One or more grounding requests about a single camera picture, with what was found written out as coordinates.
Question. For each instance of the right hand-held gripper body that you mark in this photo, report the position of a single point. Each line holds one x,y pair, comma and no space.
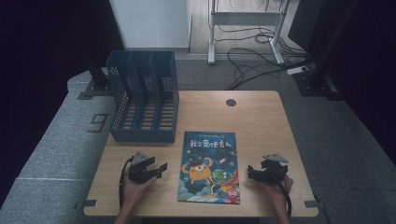
274,171

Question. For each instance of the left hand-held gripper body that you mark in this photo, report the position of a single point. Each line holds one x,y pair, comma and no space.
140,169

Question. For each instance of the colourful cartoon picture book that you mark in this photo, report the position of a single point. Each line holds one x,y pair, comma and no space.
208,168

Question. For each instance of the person's right hand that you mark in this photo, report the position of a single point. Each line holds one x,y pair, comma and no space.
277,191

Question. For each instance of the person's left hand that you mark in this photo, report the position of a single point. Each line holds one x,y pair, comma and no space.
135,191

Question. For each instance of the blue plastic file rack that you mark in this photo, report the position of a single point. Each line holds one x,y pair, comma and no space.
143,124

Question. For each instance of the black metal stand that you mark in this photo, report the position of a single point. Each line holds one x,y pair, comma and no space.
317,77
98,81

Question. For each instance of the white power strip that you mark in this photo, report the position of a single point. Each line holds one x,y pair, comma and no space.
297,70

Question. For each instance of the white board panel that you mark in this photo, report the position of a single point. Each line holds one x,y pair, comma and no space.
149,23

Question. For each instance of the white metal desk frame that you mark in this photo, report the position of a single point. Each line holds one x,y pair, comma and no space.
246,18

